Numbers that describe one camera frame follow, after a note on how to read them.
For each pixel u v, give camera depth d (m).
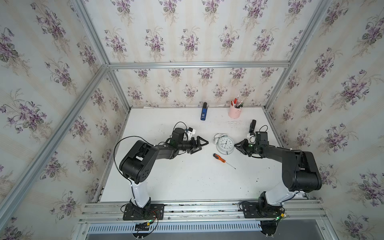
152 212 0.73
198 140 0.82
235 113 1.13
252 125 1.07
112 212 0.75
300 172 0.48
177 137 0.75
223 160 0.91
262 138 0.76
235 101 1.10
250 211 0.73
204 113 1.11
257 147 0.74
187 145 0.79
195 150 0.85
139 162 0.49
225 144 0.93
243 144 0.85
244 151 0.86
